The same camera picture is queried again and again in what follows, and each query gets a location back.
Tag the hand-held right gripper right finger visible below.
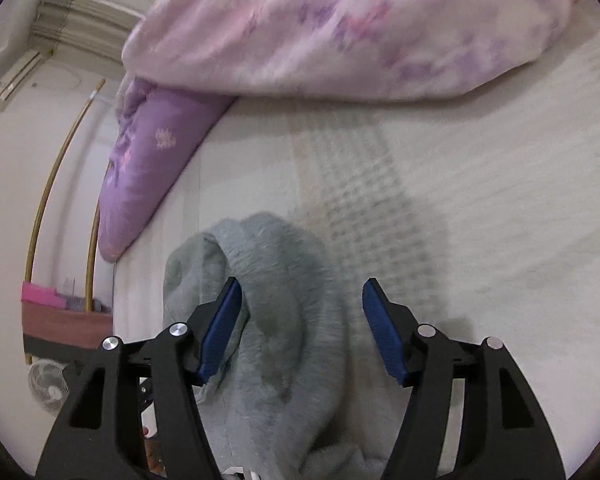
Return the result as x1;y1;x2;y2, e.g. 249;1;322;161
362;277;567;480

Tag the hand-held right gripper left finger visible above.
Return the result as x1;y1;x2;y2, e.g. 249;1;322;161
34;277;244;480

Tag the grey fleece garment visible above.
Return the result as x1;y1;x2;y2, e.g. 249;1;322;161
162;212;394;480

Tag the white bed sheet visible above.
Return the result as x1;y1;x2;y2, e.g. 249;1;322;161
111;5;600;480

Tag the purple floral pillow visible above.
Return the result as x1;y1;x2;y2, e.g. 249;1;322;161
97;76;238;264

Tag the white electric fan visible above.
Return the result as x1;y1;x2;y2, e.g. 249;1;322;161
28;360;77;415

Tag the pink box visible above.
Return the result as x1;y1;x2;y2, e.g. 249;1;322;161
21;282;69;308

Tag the yellow hoop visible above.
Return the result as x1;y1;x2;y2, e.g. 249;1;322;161
24;78;107;366

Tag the pink floral quilt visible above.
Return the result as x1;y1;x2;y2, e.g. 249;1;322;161
122;0;587;103

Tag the white air conditioner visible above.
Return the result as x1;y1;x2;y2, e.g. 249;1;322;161
0;48;52;111

